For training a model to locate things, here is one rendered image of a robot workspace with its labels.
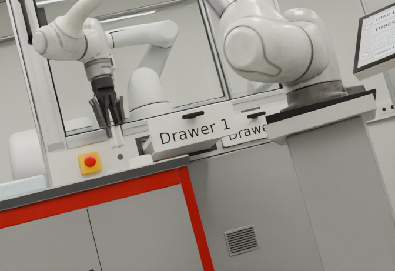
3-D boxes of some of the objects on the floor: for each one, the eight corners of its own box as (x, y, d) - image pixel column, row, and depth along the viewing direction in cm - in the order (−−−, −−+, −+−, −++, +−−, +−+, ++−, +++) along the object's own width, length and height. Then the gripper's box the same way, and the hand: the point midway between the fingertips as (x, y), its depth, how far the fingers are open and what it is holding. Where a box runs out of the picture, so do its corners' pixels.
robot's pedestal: (474, 405, 159) (376, 91, 170) (346, 431, 165) (260, 126, 176) (457, 371, 188) (374, 104, 199) (348, 394, 194) (274, 134, 205)
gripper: (88, 76, 225) (106, 146, 221) (125, 74, 235) (142, 141, 232) (76, 83, 230) (93, 152, 227) (113, 82, 240) (129, 147, 237)
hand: (115, 137), depth 230 cm, fingers closed
